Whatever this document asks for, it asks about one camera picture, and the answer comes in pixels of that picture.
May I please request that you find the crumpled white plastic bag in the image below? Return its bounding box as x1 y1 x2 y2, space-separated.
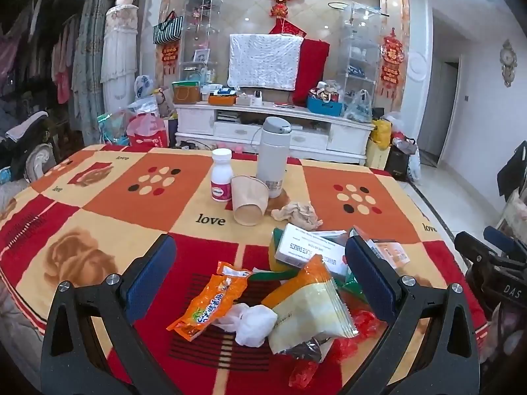
212 302 279 348

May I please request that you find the yellow white wafer packet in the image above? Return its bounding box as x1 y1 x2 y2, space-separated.
263 254 358 355

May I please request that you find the brown paper bag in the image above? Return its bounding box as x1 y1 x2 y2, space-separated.
172 82 203 105

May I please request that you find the black jacket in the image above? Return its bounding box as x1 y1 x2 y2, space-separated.
496 140 527 203

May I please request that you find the white television cabinet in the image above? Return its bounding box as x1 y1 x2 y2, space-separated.
175 102 376 166

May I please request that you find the large red hanging ornament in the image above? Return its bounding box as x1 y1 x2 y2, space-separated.
379 28 407 100

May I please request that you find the dark brown wrapper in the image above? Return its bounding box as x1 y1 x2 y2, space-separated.
278 336 322 365

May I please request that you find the striped tote bag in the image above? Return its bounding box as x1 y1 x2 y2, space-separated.
153 10 184 45

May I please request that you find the green yellow scouring sponge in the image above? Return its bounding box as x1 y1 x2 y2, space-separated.
269 227 299 273

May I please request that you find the patterned curtain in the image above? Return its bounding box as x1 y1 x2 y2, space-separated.
71 0 108 145

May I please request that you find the brown paper cup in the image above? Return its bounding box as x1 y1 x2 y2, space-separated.
231 175 269 226

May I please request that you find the orange snack packet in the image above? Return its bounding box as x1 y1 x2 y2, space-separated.
166 261 253 342

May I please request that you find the red cloth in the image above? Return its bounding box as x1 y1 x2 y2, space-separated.
291 38 331 108

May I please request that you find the white printed bag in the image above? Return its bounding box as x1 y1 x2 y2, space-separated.
405 140 423 184

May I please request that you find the ornate wall clock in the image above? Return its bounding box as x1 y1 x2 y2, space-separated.
499 39 519 88

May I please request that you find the red plastic bag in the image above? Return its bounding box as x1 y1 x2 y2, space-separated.
126 113 170 148

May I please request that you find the white orange medicine box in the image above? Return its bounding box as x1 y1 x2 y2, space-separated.
351 226 411 274

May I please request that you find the glass display shelf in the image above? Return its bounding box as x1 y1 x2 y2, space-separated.
338 2 390 104
180 0 224 88

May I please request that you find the blue plastic basket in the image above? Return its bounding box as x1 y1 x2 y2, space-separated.
306 90 344 117

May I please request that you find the white pill bottle pink label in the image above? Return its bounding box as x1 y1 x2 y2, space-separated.
211 148 234 203

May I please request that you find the black paper bag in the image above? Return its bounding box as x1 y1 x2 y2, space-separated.
386 147 409 178

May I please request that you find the red orange checkered blanket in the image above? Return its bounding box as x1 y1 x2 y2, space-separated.
0 144 490 395

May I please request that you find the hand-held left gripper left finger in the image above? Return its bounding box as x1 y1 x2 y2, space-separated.
40 234 184 395

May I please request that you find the red diamond paper ornament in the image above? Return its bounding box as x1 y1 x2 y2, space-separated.
269 18 308 39

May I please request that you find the brown tissue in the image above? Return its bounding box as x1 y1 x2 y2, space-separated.
271 200 324 231

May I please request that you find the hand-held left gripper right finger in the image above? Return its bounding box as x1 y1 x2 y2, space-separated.
340 234 480 395

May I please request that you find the small red hanging ornament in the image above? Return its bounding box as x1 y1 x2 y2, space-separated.
160 41 180 77

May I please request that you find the lace covered air conditioner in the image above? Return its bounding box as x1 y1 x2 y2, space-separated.
100 3 139 117

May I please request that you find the television under white cloth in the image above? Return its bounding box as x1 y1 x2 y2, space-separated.
228 33 304 91

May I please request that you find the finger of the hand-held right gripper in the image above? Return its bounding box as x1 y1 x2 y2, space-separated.
454 231 501 267
484 225 527 261

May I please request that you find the row of hanging clothes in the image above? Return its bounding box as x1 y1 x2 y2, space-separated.
0 0 83 110

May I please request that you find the red plastic wrapper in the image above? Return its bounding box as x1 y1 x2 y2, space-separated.
288 308 390 389

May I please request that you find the yellow bag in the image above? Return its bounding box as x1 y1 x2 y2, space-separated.
372 118 392 151

